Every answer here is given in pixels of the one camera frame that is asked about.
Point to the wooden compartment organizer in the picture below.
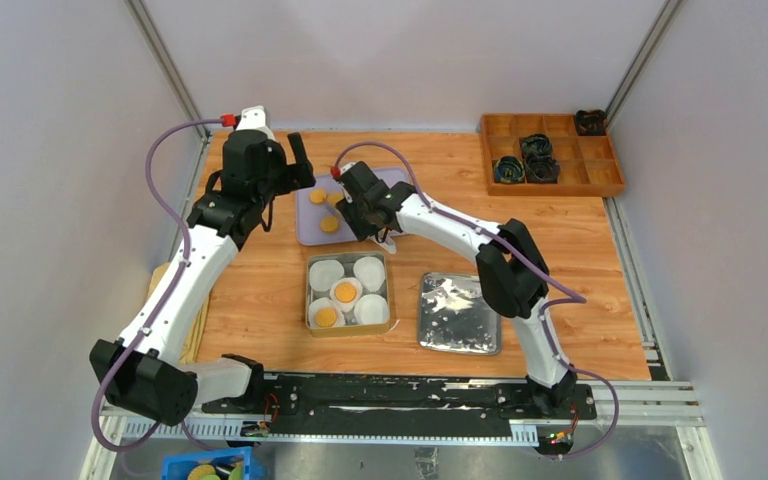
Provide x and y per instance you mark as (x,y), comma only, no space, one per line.
(589,166)

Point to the white paper cupcake liner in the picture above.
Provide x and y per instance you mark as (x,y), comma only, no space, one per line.
(350,306)
(321,303)
(323,274)
(372,309)
(371,273)

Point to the orange cookie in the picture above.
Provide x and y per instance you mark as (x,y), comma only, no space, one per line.
(326,317)
(329,224)
(345,292)
(333,198)
(318,196)

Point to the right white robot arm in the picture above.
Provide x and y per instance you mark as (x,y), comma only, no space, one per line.
(514,278)

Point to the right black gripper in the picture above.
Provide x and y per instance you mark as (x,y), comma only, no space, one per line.
(361,229)

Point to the lavender tray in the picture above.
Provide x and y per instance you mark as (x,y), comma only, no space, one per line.
(309,215)

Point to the gold cookie tin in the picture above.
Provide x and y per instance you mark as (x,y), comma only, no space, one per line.
(351,327)

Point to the blue plastic bin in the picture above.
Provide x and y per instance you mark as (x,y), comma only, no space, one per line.
(230,463)

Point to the silver tin lid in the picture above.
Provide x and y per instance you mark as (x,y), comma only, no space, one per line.
(453,316)

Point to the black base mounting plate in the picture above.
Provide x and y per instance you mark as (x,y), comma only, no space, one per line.
(411,407)

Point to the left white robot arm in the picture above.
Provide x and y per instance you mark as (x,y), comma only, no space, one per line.
(141,370)

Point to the metal tongs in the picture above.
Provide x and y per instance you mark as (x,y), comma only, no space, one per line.
(387,244)

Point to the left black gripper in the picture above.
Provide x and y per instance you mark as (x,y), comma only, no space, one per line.
(294,175)

